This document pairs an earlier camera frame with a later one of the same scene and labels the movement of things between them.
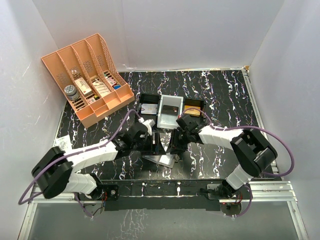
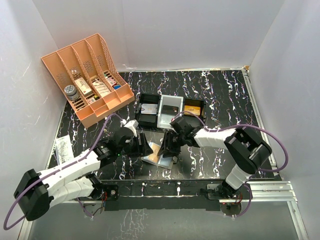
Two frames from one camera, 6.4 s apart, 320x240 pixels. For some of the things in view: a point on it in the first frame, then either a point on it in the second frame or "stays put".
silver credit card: (148, 108) stays put
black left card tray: (148, 107) stays put
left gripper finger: (155, 143) → (141, 145)
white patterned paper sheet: (64, 143) stays put
